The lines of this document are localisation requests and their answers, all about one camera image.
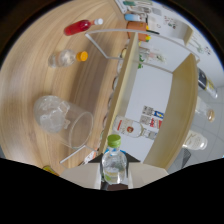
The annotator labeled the green potted plant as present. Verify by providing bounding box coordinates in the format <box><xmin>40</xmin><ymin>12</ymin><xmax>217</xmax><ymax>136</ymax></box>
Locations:
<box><xmin>138</xmin><ymin>53</ymin><xmax>148</xmax><ymax>69</ymax></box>

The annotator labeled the wooden wall shelf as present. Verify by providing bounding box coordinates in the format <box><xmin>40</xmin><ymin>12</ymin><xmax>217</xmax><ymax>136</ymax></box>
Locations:
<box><xmin>169</xmin><ymin>18</ymin><xmax>195</xmax><ymax>46</ymax></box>

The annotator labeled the two-tier wooden rack white frame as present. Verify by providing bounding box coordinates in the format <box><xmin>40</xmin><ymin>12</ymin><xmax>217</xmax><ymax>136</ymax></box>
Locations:
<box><xmin>59</xmin><ymin>28</ymin><xmax>201</xmax><ymax>174</ymax></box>

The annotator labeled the white and blue bottle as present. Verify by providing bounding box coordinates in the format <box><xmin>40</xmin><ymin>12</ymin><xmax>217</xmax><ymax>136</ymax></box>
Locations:
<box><xmin>124</xmin><ymin>12</ymin><xmax>148</xmax><ymax>23</ymax></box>

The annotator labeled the small red liquid bottle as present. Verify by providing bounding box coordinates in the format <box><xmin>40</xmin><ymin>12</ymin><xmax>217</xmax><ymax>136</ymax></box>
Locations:
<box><xmin>63</xmin><ymin>18</ymin><xmax>104</xmax><ymax>37</ymax></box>

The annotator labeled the glass jar with cork lid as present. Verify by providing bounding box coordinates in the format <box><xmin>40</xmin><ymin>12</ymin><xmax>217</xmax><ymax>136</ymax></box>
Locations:
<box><xmin>194</xmin><ymin>96</ymin><xmax>216</xmax><ymax>123</ymax></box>

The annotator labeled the clear glass cup with ice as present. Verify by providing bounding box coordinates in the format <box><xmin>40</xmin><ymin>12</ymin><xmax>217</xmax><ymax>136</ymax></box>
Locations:
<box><xmin>33</xmin><ymin>95</ymin><xmax>95</xmax><ymax>150</ymax></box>

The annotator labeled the small clear bottle orange cap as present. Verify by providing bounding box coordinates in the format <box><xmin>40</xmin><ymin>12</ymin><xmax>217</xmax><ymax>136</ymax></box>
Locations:
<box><xmin>48</xmin><ymin>49</ymin><xmax>89</xmax><ymax>69</ymax></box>

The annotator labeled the clear bottle green cap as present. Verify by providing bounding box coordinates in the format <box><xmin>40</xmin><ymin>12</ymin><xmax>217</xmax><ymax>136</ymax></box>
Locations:
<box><xmin>100</xmin><ymin>134</ymin><xmax>128</xmax><ymax>185</ymax></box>

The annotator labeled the white kitchen scale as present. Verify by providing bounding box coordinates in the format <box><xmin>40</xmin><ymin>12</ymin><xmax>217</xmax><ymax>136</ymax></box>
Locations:
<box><xmin>114</xmin><ymin>0</ymin><xmax>154</xmax><ymax>14</ymax></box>

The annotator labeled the wall poster group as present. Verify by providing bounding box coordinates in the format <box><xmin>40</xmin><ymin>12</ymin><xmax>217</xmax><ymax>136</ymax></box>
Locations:
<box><xmin>139</xmin><ymin>105</ymin><xmax>165</xmax><ymax>129</ymax></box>

